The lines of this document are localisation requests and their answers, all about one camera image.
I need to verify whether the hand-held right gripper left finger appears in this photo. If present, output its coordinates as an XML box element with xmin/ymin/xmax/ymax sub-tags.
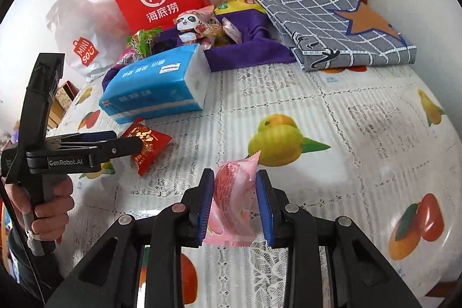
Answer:
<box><xmin>43</xmin><ymin>168</ymin><xmax>216</xmax><ymax>308</ymax></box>

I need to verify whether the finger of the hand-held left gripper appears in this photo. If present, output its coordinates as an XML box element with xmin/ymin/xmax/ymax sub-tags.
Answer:
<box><xmin>88</xmin><ymin>137</ymin><xmax>143</xmax><ymax>168</ymax></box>
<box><xmin>43</xmin><ymin>130</ymin><xmax>118</xmax><ymax>146</ymax></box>

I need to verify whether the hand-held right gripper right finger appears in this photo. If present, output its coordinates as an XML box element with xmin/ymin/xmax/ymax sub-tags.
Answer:
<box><xmin>256</xmin><ymin>170</ymin><xmax>423</xmax><ymax>308</ymax></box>

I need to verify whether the red snack packet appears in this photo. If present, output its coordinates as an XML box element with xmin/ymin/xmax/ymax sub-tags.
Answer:
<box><xmin>120</xmin><ymin>118</ymin><xmax>173</xmax><ymax>177</ymax></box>

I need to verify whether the purple pink snack packet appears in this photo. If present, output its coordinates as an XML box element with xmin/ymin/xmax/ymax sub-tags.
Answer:
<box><xmin>117</xmin><ymin>48</ymin><xmax>141</xmax><ymax>68</ymax></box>

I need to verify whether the green snack packet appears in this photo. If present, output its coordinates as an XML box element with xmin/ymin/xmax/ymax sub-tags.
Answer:
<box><xmin>126</xmin><ymin>27</ymin><xmax>163</xmax><ymax>58</ymax></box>

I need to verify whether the panda snack packet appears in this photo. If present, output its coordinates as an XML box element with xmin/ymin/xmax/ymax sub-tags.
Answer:
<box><xmin>175</xmin><ymin>5</ymin><xmax>217</xmax><ymax>51</ymax></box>

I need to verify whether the purple cloth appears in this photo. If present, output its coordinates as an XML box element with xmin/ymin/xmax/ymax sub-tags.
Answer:
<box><xmin>102</xmin><ymin>10</ymin><xmax>296</xmax><ymax>92</ymax></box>

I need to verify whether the small white pink packet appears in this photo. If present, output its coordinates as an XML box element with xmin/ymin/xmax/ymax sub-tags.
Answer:
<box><xmin>222</xmin><ymin>17</ymin><xmax>242</xmax><ymax>43</ymax></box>

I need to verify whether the person's left forearm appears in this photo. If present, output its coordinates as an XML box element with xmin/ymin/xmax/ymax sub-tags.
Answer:
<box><xmin>7</xmin><ymin>225</ymin><xmax>66</xmax><ymax>294</ymax></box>

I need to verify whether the person's left hand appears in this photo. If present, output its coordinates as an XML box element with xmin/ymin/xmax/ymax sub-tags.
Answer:
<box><xmin>5</xmin><ymin>175</ymin><xmax>74</xmax><ymax>242</ymax></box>

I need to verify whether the brown patterned box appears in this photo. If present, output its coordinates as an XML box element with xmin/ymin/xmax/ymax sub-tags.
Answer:
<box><xmin>47</xmin><ymin>81</ymin><xmax>78</xmax><ymax>128</ymax></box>

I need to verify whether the blue tissue pack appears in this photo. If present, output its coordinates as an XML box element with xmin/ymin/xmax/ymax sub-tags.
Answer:
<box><xmin>98</xmin><ymin>43</ymin><xmax>212</xmax><ymax>124</ymax></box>

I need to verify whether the white plastic bag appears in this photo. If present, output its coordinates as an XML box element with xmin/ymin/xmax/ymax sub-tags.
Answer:
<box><xmin>46</xmin><ymin>0</ymin><xmax>131</xmax><ymax>82</ymax></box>

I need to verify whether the fruit printed tablecloth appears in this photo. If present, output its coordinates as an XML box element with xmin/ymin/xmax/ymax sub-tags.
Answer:
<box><xmin>47</xmin><ymin>63</ymin><xmax>462</xmax><ymax>308</ymax></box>

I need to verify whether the large yellow snack bag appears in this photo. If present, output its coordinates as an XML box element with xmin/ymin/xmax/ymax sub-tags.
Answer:
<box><xmin>214</xmin><ymin>0</ymin><xmax>266</xmax><ymax>14</ymax></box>

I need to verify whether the grey checked folded cloth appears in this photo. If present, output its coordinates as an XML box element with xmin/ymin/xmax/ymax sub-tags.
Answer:
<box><xmin>253</xmin><ymin>0</ymin><xmax>417</xmax><ymax>72</ymax></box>

